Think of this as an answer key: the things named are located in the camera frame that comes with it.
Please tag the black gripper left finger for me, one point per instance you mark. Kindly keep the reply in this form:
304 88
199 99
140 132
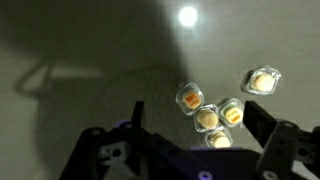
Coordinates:
148 156

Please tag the clear snack packet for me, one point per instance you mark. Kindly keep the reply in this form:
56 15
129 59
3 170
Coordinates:
219 138
207 118
189 98
261 81
231 112

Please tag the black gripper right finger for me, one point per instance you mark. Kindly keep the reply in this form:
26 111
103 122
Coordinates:
283 143

